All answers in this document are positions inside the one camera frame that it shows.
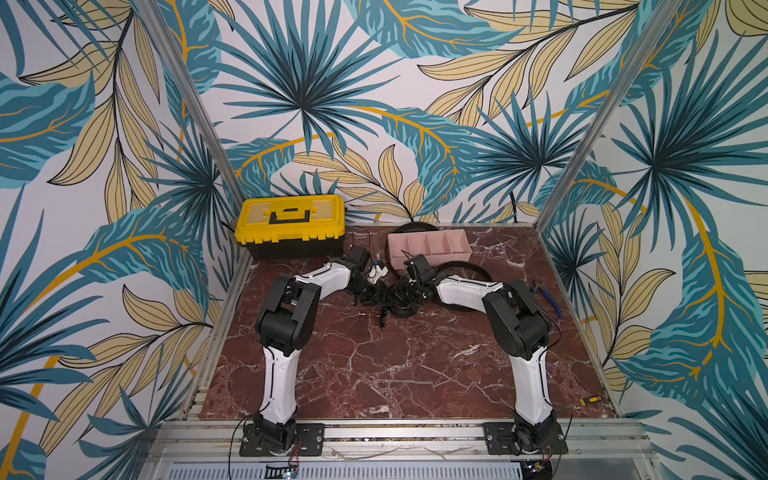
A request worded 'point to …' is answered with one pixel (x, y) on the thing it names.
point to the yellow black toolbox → (292, 226)
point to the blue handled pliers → (549, 296)
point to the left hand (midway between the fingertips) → (389, 305)
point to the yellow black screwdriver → (590, 400)
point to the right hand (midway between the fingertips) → (388, 295)
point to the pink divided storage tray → (437, 246)
